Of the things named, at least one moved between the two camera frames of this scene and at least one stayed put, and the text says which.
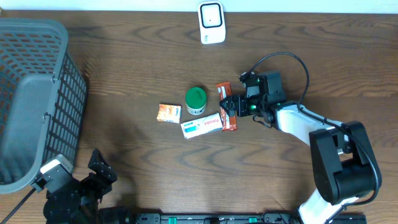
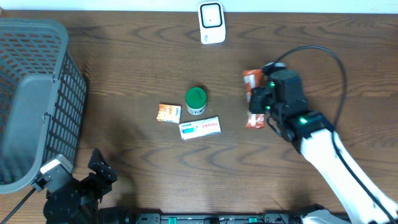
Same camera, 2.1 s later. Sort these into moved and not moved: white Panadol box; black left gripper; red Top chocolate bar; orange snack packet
Moved: red Top chocolate bar
Not moved: white Panadol box; orange snack packet; black left gripper
